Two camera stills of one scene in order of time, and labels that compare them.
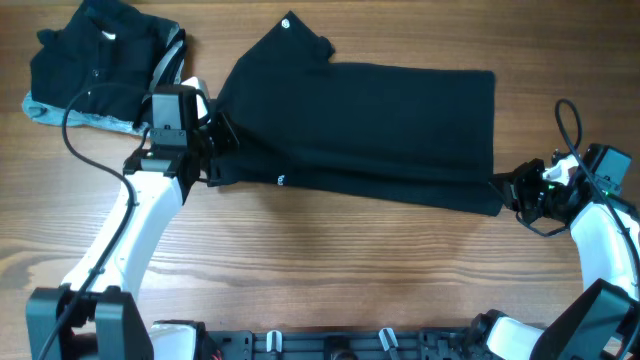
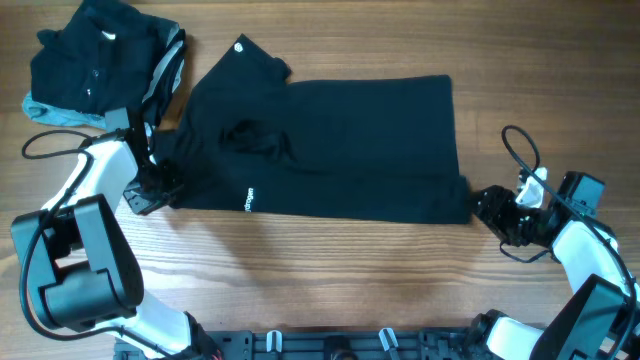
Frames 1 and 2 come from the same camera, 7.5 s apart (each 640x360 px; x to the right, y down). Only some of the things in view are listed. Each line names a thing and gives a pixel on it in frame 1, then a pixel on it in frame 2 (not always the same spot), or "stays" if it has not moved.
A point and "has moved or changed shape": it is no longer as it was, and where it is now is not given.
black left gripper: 229,138 -> 145,204
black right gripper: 518,191 -> 489,209
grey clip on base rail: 274,341 stays
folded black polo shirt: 101,61 stays
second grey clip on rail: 388,338 stays
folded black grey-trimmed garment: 169,70 stays
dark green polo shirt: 415,134 has moved or changed shape
